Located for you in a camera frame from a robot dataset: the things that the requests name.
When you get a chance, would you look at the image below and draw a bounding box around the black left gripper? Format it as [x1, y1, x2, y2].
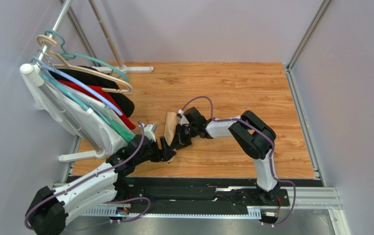
[134, 136, 176, 165]

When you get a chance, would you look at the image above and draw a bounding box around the beige cloth napkin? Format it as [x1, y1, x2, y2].
[164, 112, 178, 145]

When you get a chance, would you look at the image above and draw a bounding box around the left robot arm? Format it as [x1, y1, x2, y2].
[24, 135, 177, 235]

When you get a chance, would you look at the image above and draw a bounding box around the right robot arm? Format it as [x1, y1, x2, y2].
[170, 107, 280, 200]

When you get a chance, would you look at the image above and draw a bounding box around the green garment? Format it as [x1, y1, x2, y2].
[106, 118, 137, 142]

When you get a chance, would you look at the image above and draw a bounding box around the red garment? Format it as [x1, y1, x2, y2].
[59, 80, 135, 130]

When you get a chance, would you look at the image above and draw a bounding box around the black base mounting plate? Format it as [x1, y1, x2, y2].
[114, 177, 293, 215]

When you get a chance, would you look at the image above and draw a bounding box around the white garment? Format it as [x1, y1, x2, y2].
[23, 71, 128, 159]

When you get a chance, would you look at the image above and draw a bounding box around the white clothes rack base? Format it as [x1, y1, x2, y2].
[92, 65, 154, 73]

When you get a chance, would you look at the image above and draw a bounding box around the black garment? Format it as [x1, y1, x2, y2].
[49, 69, 135, 118]

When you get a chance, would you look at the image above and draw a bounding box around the teal plastic hanger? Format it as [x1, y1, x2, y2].
[44, 29, 130, 82]

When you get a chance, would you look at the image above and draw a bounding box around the beige wooden hanger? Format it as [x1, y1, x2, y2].
[48, 50, 134, 94]

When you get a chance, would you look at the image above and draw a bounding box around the metal clothes rack pole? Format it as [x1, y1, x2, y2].
[20, 0, 73, 86]

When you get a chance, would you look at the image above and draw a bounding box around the blue plastic hanger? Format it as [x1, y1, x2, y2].
[32, 56, 123, 116]

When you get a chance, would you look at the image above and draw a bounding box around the thin metal rod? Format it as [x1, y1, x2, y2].
[88, 0, 125, 71]

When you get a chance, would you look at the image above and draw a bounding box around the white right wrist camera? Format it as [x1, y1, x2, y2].
[177, 109, 189, 125]

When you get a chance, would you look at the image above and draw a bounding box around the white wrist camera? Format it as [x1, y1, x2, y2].
[143, 123, 158, 142]
[177, 109, 189, 125]

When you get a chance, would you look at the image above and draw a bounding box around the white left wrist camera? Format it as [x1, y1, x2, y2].
[143, 123, 158, 142]

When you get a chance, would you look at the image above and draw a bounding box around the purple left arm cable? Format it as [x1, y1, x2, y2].
[24, 121, 152, 230]

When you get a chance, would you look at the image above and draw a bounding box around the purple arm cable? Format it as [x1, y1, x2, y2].
[24, 121, 152, 230]
[178, 95, 297, 228]

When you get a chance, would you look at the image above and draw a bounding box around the white slotted cable duct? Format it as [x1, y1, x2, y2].
[57, 205, 262, 220]

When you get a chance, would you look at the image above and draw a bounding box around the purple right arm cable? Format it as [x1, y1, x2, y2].
[178, 95, 297, 228]

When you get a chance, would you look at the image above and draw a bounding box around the aluminium frame rail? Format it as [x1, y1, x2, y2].
[36, 182, 351, 235]

